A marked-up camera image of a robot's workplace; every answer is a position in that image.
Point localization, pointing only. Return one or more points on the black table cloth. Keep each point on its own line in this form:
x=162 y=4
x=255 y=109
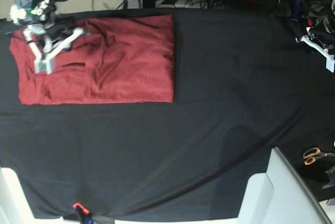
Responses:
x=242 y=86

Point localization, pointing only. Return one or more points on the yellow-handled scissors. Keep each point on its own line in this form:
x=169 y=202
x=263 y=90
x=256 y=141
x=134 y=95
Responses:
x=314 y=154

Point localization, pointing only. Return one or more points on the red long-sleeve T-shirt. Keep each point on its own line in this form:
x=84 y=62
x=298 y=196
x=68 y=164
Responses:
x=123 y=60

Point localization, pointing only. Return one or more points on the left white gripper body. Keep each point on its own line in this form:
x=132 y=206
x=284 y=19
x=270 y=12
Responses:
x=322 y=41

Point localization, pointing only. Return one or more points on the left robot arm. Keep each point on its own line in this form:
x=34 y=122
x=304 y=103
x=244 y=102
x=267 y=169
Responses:
x=312 y=23

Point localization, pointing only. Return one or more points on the blue orange clamp bottom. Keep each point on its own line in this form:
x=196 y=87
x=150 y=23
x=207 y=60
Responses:
x=83 y=215

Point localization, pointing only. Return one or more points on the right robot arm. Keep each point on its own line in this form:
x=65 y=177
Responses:
x=26 y=13

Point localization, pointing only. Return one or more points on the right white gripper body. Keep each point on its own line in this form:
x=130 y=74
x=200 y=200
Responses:
x=45 y=47

